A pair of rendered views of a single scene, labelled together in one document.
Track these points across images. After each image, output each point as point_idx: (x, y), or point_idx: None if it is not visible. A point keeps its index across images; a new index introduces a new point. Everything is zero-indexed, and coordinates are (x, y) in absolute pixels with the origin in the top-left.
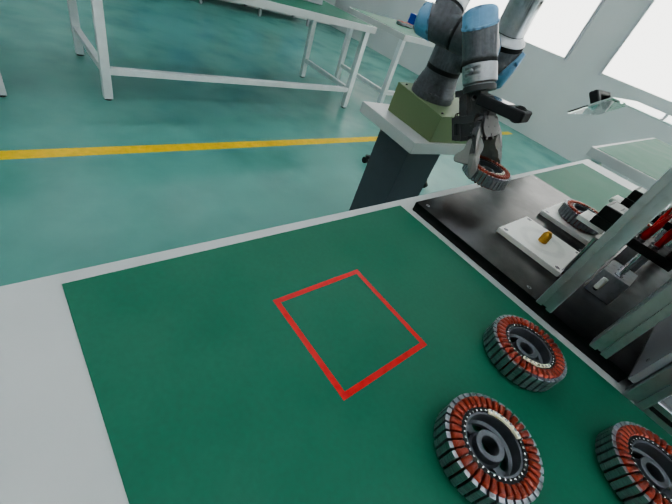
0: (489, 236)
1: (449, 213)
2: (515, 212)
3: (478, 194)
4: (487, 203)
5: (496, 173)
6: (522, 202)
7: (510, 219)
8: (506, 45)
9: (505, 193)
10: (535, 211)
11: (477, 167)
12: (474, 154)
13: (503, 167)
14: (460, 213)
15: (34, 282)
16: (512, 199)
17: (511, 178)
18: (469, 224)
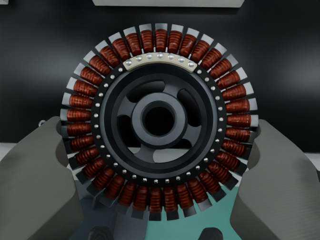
0: (279, 3)
1: (312, 93)
2: (87, 32)
3: (126, 121)
4: (141, 85)
5: (196, 65)
6: (4, 52)
7: (141, 20)
8: None
9: (15, 97)
10: (8, 13)
11: (260, 126)
12: (316, 168)
13: (88, 87)
14: (278, 83)
15: None
16: (25, 71)
17: (126, 28)
18: (293, 48)
